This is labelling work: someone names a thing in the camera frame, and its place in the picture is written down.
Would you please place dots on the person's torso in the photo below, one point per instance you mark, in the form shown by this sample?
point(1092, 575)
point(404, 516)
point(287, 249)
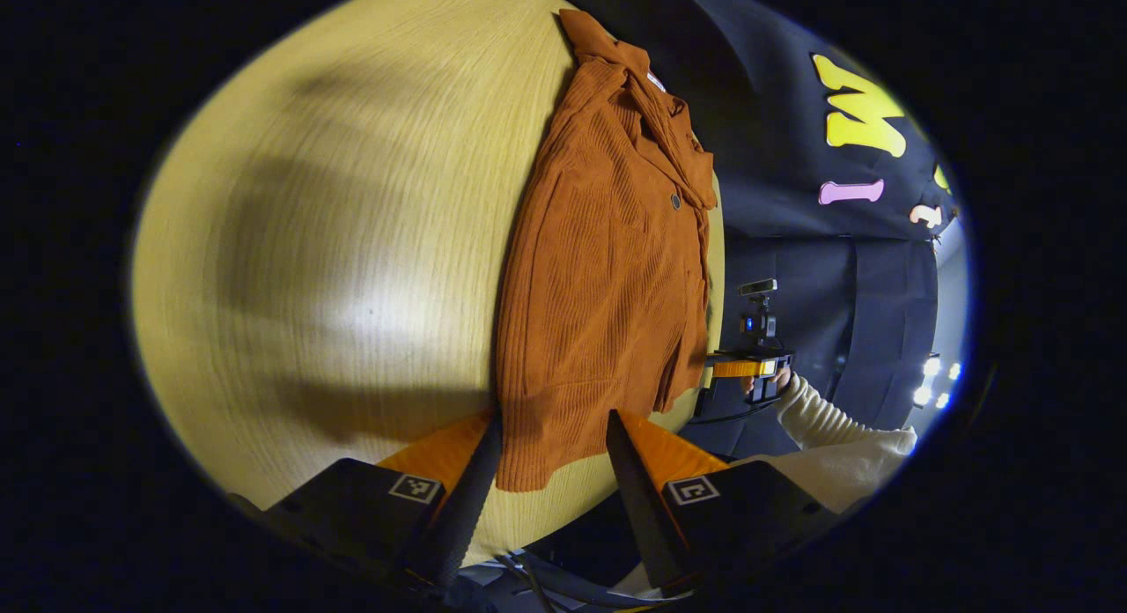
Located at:
point(836, 476)

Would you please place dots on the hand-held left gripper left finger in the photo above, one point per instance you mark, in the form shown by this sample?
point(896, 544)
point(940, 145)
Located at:
point(462, 516)

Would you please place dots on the bright white lamp cluster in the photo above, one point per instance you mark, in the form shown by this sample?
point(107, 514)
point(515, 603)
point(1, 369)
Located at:
point(935, 382)

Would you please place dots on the orange ribbed button shirt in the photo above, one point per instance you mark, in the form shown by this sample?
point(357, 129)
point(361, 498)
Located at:
point(599, 287)

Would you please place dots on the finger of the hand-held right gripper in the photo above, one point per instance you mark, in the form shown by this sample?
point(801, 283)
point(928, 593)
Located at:
point(740, 368)

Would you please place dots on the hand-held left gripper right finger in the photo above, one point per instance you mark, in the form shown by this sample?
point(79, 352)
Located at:
point(647, 507)

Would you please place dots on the black backdrop cloth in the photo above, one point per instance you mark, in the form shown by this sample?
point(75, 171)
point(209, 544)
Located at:
point(792, 155)

